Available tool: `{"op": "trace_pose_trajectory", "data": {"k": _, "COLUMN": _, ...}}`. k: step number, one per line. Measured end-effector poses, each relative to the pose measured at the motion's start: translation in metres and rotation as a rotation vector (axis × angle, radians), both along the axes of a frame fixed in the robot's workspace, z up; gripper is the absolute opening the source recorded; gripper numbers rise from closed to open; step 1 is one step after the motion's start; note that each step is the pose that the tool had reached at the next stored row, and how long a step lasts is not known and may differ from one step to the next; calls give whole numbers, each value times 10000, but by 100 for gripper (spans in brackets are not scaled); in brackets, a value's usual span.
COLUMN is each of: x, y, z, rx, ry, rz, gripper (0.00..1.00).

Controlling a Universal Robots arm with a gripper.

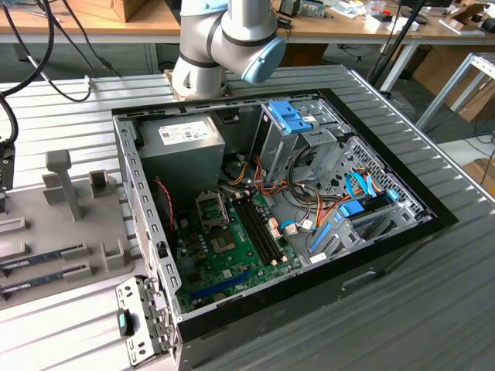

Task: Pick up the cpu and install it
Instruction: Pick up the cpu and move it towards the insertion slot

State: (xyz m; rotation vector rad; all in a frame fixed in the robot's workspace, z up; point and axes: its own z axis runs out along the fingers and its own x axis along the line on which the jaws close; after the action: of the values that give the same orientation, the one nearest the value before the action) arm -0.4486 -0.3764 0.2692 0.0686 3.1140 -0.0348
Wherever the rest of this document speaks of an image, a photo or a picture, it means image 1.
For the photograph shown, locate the metal socket cover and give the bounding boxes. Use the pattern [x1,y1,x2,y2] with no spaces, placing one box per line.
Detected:
[195,190,229,233]

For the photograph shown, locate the CPU socket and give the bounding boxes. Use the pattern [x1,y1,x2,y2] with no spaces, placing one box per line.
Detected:
[206,226,240,257]

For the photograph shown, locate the grey parts rack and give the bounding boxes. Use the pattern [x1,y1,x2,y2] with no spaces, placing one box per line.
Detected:
[0,149,136,310]

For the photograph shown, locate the blue RAM stick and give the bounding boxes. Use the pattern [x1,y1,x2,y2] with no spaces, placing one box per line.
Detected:
[0,270,65,294]
[0,247,65,271]

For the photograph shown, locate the wooden desk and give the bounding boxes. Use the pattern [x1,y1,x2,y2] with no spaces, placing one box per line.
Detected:
[0,0,183,63]
[276,0,495,92]

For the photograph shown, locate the black latch blue stripe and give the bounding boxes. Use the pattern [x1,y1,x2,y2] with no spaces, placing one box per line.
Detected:
[116,308,137,339]

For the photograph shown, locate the grey power supply unit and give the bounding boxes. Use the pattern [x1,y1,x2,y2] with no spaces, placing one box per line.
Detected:
[137,114,227,202]

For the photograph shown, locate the cardboard box on desk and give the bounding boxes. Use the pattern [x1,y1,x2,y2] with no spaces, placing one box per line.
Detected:
[63,0,150,22]

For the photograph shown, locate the green motherboard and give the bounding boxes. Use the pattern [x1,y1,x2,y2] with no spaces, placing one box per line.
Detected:
[169,189,306,315]

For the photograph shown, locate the blue expansion slot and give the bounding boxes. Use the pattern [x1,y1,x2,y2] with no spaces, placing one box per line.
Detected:
[189,268,256,301]

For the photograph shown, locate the black RAM slot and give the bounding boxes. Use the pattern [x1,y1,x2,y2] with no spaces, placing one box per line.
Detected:
[237,199,276,265]
[242,198,280,263]
[246,196,284,260]
[234,199,273,267]

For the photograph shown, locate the grey metal drive cage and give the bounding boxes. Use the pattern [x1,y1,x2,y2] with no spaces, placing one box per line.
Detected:
[257,98,351,186]

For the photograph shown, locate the blue plastic drive latch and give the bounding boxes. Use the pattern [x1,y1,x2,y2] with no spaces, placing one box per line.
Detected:
[268,99,316,134]

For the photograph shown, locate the brown cardboard box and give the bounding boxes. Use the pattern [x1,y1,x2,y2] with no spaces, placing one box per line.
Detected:
[276,43,329,67]

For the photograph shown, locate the black open PC case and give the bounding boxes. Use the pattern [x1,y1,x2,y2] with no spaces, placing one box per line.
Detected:
[111,87,460,371]

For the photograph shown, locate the hard disk in blue carrier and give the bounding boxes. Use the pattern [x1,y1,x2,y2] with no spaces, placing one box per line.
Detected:
[336,188,400,223]

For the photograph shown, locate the perforated grey disk bay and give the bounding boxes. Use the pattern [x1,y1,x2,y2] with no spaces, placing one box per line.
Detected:
[309,134,434,267]

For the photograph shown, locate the white box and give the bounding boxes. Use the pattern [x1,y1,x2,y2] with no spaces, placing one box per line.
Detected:
[365,14,421,32]

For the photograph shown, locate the black tripod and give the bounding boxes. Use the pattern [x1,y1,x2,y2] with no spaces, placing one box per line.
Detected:
[365,0,426,96]

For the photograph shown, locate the large cardboard boxes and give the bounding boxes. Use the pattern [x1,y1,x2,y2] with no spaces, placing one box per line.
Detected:
[411,45,495,123]

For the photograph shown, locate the small cardboard box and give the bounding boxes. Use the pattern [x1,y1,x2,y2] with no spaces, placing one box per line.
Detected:
[462,157,495,194]

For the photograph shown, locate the open cardboard box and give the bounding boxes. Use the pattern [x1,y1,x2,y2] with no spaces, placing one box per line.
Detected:
[444,2,495,32]

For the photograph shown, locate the grey cable white plug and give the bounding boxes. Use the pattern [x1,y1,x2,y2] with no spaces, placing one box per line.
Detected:
[3,0,94,104]

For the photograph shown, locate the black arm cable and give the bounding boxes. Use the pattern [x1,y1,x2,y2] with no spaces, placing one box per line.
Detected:
[0,0,55,146]

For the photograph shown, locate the grey metal slot bracket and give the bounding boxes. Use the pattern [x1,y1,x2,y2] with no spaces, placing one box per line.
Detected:
[114,274,183,368]

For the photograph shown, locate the red black twisted wire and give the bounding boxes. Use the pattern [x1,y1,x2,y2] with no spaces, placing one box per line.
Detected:
[153,176,179,235]

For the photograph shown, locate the yellow orange wire bundle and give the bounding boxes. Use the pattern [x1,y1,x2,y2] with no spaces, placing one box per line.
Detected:
[227,161,249,186]

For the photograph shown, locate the orange black wire bundle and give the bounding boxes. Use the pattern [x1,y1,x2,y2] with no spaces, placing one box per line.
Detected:
[253,154,341,233]

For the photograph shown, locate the blue plastic rail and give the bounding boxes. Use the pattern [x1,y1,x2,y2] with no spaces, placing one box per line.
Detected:
[308,222,334,255]

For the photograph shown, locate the blue flat wire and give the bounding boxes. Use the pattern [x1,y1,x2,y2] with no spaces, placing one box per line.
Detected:
[344,171,383,202]

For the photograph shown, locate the aluminium profile frame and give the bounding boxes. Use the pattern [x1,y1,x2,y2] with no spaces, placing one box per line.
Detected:
[415,52,495,132]

